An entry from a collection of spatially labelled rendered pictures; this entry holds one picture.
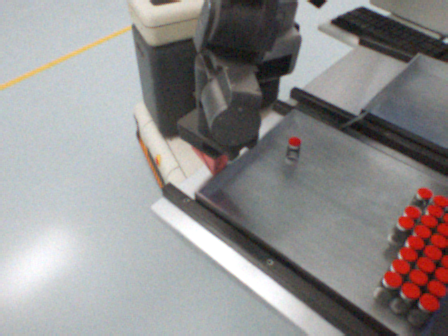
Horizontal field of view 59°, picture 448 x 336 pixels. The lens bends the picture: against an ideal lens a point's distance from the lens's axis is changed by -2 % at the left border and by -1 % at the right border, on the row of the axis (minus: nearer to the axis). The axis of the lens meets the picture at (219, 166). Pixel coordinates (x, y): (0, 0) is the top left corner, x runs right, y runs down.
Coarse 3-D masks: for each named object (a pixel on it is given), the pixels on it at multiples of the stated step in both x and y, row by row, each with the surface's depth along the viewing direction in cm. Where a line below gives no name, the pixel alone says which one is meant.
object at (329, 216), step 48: (336, 144) 69; (240, 192) 62; (288, 192) 62; (336, 192) 62; (384, 192) 62; (432, 192) 61; (288, 240) 56; (336, 240) 56; (384, 240) 56; (336, 288) 48
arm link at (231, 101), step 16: (208, 0) 43; (208, 16) 42; (208, 32) 43; (272, 32) 45; (208, 48) 45; (224, 48) 46; (224, 64) 43; (240, 64) 45; (224, 80) 43; (240, 80) 42; (256, 80) 43; (208, 96) 44; (224, 96) 42; (240, 96) 41; (256, 96) 41; (208, 112) 43; (224, 112) 41; (240, 112) 42; (256, 112) 42; (224, 128) 43; (240, 128) 44; (256, 128) 44; (224, 144) 45; (240, 144) 45
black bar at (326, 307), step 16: (176, 192) 60; (192, 208) 58; (208, 224) 56; (224, 224) 56; (224, 240) 56; (240, 240) 54; (256, 256) 52; (272, 272) 51; (288, 272) 51; (288, 288) 51; (304, 288) 49; (320, 304) 48; (336, 304) 48; (336, 320) 47; (352, 320) 46
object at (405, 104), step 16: (416, 64) 86; (432, 64) 84; (400, 80) 83; (416, 80) 84; (432, 80) 84; (384, 96) 79; (400, 96) 80; (416, 96) 80; (432, 96) 80; (384, 112) 76; (400, 112) 76; (416, 112) 76; (432, 112) 76; (384, 128) 71; (400, 128) 68; (416, 128) 73; (432, 128) 73; (432, 144) 66
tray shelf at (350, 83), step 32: (352, 64) 88; (384, 64) 88; (320, 96) 80; (352, 96) 80; (192, 192) 63; (192, 224) 58; (224, 256) 55; (256, 288) 52; (288, 320) 49; (320, 320) 49
